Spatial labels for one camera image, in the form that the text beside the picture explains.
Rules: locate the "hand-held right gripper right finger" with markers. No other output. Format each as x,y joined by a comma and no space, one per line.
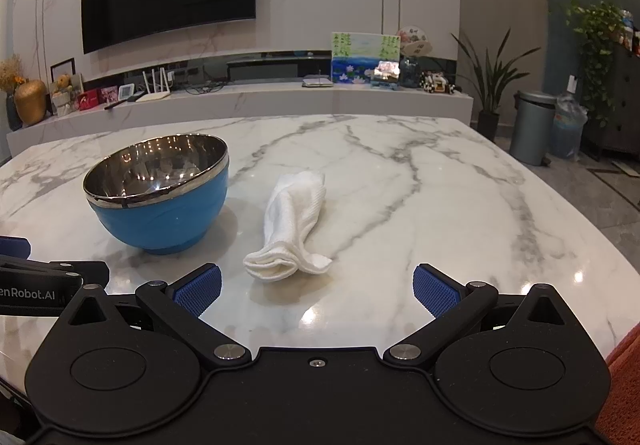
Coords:
437,292

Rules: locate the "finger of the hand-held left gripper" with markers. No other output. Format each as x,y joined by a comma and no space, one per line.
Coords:
12,246
40,292

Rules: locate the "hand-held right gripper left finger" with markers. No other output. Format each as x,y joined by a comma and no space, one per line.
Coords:
199,291

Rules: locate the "blue steel-lined bowl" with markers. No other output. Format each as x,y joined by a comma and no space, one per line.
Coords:
160,220

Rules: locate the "white cloth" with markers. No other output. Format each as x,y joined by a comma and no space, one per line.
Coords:
292,220

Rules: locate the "gold vase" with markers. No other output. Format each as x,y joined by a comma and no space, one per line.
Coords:
31,102

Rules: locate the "teddy bear bouquet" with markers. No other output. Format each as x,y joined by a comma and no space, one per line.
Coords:
63,95

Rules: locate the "red box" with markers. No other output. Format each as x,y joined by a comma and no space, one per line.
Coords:
90,101

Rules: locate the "dried flower bunch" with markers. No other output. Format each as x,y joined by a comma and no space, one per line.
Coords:
11,72

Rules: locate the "black remote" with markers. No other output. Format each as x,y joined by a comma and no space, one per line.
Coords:
117,103

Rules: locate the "pink card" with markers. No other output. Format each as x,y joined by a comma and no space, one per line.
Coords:
110,95

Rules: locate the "grey trash bin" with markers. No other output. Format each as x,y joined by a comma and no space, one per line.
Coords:
532,130

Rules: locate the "small white display clock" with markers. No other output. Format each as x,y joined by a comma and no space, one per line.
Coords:
127,91

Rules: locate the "white router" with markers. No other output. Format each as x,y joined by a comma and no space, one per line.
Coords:
155,95

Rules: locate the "marble television console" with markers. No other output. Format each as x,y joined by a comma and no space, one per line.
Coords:
280,105

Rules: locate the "orange cloth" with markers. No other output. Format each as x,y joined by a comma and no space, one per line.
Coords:
622,385

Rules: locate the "black and white toy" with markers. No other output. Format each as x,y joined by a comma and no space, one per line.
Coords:
437,82

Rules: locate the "water jug in plastic bag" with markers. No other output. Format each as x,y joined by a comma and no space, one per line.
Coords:
569,125

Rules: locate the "blue glass jar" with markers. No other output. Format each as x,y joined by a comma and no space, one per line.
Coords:
410,72

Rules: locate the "long-leaf potted plant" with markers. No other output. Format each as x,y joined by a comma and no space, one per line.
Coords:
487,75

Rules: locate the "shiny framed photo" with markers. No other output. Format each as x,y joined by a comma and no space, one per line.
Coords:
386,74

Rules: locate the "silver incense tray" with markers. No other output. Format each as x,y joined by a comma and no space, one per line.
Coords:
317,82

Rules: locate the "lotus pond painting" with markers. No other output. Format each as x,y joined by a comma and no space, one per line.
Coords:
357,55

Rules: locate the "round decorative fan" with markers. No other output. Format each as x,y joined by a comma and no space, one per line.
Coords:
415,42

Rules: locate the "dark cabinet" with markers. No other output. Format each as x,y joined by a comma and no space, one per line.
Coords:
617,100

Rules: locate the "trailing pothos plant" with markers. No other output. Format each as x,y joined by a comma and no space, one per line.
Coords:
597,40

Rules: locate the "dark picture frame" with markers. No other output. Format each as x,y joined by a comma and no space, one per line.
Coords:
62,67

